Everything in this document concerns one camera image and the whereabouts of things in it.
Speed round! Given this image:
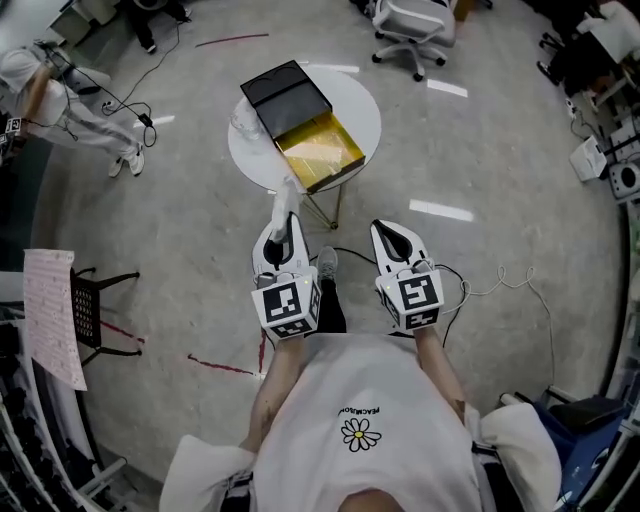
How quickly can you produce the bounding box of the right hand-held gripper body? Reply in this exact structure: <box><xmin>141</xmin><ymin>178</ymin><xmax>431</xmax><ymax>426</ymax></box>
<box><xmin>375</xmin><ymin>262</ymin><xmax>446</xmax><ymax>332</ymax></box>

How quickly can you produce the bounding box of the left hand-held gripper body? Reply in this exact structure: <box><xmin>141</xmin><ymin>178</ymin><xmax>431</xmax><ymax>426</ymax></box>
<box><xmin>251</xmin><ymin>266</ymin><xmax>322</xmax><ymax>342</ymax></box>

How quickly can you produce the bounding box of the white item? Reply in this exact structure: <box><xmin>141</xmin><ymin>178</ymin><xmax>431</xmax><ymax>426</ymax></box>
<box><xmin>271</xmin><ymin>174</ymin><xmax>307</xmax><ymax>242</ymax></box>

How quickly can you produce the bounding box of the black and gold box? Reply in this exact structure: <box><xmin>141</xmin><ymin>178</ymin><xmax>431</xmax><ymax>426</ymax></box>
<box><xmin>239</xmin><ymin>59</ymin><xmax>369</xmax><ymax>194</ymax></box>

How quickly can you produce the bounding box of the person's right forearm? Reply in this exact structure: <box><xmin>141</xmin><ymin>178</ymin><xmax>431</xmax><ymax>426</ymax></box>
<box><xmin>412</xmin><ymin>327</ymin><xmax>470</xmax><ymax>426</ymax></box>

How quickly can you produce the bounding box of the person's left forearm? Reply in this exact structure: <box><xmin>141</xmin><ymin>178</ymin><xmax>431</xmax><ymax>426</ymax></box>
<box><xmin>239</xmin><ymin>333</ymin><xmax>307</xmax><ymax>451</ymax></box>

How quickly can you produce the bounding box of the clear crumpled plastic wrap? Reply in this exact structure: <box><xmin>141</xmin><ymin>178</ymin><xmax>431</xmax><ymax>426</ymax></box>
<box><xmin>229</xmin><ymin>107</ymin><xmax>262</xmax><ymax>145</ymax></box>

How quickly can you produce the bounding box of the person's grey shoe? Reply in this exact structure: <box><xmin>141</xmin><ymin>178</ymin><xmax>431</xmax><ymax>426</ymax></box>
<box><xmin>315</xmin><ymin>245</ymin><xmax>340</xmax><ymax>284</ymax></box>

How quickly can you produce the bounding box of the person's black trouser leg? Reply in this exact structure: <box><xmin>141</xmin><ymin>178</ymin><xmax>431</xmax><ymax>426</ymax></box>
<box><xmin>317</xmin><ymin>278</ymin><xmax>347</xmax><ymax>335</ymax></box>

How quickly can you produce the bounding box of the person's white t-shirt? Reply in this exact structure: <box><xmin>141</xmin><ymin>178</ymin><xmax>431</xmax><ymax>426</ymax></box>
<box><xmin>251</xmin><ymin>332</ymin><xmax>482</xmax><ymax>512</ymax></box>

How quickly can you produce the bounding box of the round white side table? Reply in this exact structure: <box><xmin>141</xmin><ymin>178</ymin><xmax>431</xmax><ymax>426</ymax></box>
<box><xmin>227</xmin><ymin>64</ymin><xmax>383</xmax><ymax>232</ymax></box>

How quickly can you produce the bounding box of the black metal mesh chair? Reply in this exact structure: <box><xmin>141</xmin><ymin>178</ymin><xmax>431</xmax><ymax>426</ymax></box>
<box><xmin>68</xmin><ymin>267</ymin><xmax>144</xmax><ymax>367</ymax></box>

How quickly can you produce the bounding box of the white cardboard carton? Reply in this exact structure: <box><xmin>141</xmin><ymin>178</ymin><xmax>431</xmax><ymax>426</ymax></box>
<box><xmin>569</xmin><ymin>134</ymin><xmax>609</xmax><ymax>182</ymax></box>

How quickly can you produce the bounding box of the blue bag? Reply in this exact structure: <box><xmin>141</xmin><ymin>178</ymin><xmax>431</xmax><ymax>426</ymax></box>
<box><xmin>529</xmin><ymin>387</ymin><xmax>629</xmax><ymax>484</ymax></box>

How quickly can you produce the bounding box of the white round device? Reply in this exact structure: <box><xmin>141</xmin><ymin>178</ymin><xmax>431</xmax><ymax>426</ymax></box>
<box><xmin>607</xmin><ymin>162</ymin><xmax>640</xmax><ymax>202</ymax></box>

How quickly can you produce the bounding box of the white office chair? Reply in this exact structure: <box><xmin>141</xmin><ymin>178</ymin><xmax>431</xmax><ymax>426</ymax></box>
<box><xmin>371</xmin><ymin>0</ymin><xmax>458</xmax><ymax>82</ymax></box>

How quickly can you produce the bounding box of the white metal rack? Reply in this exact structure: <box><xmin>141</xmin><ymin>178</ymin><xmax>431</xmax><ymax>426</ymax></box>
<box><xmin>0</xmin><ymin>299</ymin><xmax>129</xmax><ymax>512</ymax></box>

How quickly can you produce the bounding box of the white floor cable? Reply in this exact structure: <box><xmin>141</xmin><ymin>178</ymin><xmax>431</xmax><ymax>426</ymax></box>
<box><xmin>439</xmin><ymin>264</ymin><xmax>557</xmax><ymax>384</ymax></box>

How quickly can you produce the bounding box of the black power adapter cable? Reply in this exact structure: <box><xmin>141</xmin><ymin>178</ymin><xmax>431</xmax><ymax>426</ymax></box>
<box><xmin>47</xmin><ymin>19</ymin><xmax>182</xmax><ymax>147</ymax></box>

